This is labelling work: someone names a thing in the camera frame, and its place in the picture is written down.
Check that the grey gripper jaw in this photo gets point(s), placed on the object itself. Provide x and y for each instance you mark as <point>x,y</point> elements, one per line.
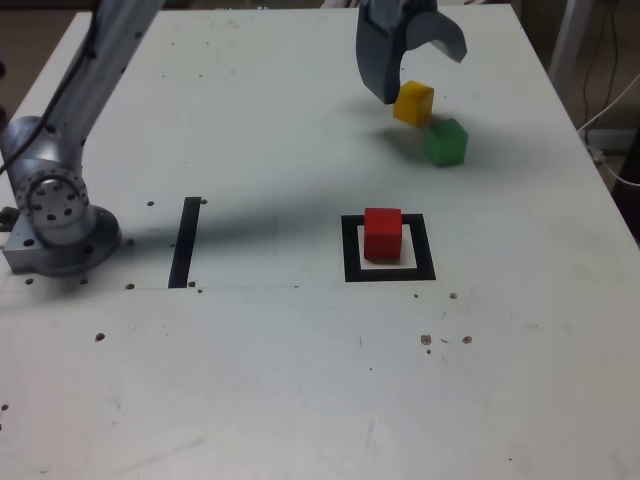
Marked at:
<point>380,55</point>
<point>440,30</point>

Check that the yellow cube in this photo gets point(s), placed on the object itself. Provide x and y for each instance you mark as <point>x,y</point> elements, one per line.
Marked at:
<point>415,105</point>

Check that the green cube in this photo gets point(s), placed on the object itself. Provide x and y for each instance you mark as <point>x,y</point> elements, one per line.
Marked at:
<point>445,145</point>

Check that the red cube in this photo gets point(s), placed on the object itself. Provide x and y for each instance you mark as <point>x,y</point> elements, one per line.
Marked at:
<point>382,235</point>

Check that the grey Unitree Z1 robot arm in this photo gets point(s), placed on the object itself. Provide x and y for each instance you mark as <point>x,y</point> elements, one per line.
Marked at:
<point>100,65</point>

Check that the black tape square outline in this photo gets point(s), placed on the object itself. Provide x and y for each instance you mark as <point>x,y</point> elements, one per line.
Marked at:
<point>350,260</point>

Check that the white furniture leg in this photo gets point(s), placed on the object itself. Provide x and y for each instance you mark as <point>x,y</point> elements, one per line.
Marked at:
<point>567,40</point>

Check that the black tape strip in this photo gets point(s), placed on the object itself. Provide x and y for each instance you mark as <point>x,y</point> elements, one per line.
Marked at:
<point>184,240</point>

